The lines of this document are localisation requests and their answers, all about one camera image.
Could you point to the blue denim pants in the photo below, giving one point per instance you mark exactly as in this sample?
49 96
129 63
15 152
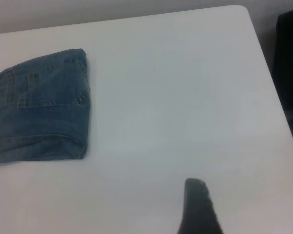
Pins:
44 109

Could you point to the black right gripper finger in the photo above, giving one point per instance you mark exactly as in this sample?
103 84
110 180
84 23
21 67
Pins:
197 209

